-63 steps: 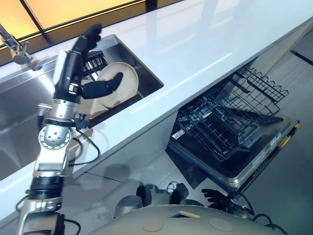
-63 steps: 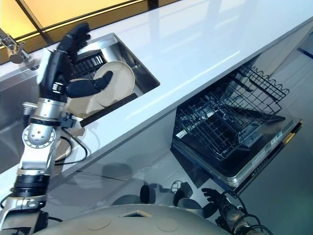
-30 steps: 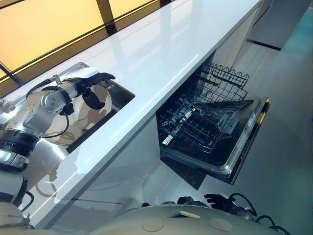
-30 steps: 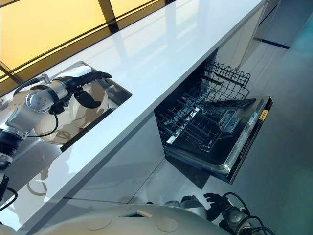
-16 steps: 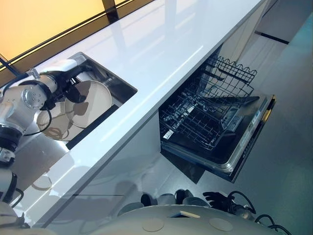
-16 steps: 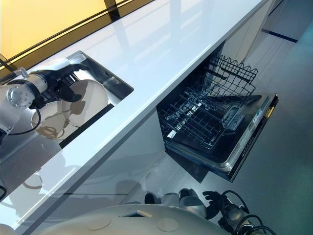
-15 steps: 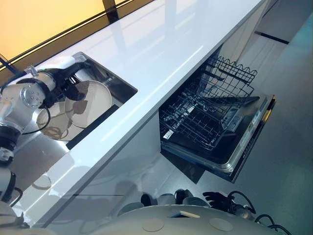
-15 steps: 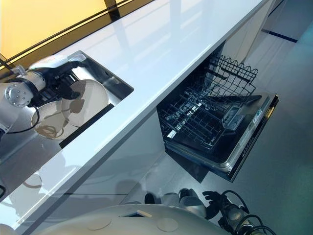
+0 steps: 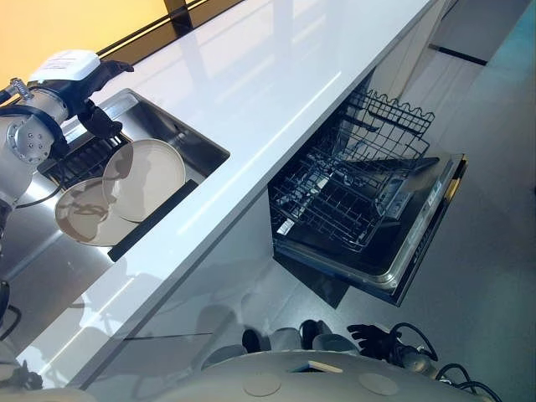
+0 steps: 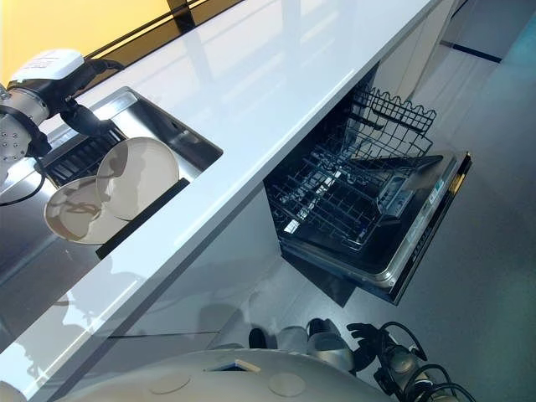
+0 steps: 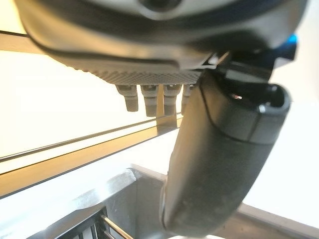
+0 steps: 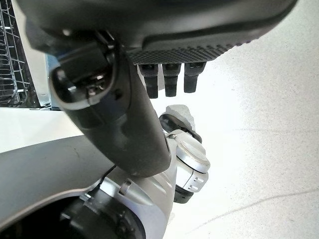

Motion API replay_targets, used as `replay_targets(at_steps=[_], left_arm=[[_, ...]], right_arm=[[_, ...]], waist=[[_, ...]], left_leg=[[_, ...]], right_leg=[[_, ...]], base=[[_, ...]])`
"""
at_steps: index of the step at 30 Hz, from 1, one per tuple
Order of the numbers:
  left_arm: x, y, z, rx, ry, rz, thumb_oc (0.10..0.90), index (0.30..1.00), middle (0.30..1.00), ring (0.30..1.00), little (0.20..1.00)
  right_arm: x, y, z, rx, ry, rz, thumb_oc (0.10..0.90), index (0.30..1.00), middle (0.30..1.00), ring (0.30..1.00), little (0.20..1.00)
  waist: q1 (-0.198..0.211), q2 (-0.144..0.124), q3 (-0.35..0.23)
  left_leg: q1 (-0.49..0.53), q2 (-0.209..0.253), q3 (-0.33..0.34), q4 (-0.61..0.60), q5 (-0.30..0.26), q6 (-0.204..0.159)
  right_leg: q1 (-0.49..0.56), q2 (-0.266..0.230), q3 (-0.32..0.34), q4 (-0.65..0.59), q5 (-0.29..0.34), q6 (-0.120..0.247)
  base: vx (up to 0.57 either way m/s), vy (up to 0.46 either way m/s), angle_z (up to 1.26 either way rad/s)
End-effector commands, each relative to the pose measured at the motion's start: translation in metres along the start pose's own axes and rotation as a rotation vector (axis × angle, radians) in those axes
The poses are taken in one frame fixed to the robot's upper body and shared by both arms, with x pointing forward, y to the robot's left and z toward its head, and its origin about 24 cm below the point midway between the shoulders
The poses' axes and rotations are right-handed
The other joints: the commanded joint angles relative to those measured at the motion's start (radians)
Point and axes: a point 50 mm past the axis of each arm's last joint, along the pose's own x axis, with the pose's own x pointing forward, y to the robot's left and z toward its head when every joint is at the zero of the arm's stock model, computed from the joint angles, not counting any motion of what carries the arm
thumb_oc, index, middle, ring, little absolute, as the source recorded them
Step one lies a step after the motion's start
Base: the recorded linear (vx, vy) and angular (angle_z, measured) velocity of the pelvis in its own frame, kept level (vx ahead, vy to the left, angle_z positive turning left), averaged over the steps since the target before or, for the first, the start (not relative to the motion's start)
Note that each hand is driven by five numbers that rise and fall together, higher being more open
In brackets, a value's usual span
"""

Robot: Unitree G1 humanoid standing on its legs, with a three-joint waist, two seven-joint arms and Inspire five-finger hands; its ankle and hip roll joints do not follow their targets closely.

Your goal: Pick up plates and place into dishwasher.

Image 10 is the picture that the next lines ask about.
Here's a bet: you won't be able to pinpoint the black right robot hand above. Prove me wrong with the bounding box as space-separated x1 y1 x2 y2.
346 321 389 370

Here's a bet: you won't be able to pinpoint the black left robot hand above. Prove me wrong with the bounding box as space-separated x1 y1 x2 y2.
8 49 128 140

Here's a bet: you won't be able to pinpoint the open dishwasher door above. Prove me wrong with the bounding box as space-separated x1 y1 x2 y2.
277 149 473 306

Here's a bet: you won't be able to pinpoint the black slatted sink drainer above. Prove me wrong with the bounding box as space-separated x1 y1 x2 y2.
40 126 131 190

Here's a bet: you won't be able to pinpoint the silver robot legs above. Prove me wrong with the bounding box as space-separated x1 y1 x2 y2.
248 317 357 374

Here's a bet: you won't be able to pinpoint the large beige ceramic plate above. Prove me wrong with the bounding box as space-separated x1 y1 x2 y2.
95 137 181 222

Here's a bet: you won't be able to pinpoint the beige plate with brown smears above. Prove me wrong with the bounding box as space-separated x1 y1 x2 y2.
44 175 128 245

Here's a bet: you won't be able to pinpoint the stainless steel sink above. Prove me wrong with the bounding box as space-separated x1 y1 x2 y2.
0 86 224 294

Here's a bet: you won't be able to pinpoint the grey detergent dispenser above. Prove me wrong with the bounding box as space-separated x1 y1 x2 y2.
375 174 417 218

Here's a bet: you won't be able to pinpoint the white countertop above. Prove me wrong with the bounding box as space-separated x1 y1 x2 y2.
0 0 432 393

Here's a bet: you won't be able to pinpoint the grey robot torso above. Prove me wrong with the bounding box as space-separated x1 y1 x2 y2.
52 346 380 402

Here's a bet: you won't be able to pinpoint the white cabinet front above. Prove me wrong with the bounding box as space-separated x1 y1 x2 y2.
375 0 456 106

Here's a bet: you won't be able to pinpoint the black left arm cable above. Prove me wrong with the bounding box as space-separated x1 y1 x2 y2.
0 166 48 207

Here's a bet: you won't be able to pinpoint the black window frame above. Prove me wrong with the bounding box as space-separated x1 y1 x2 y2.
80 0 271 71

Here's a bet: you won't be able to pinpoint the black wire dishwasher rack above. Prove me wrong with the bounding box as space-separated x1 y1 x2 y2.
265 85 437 254

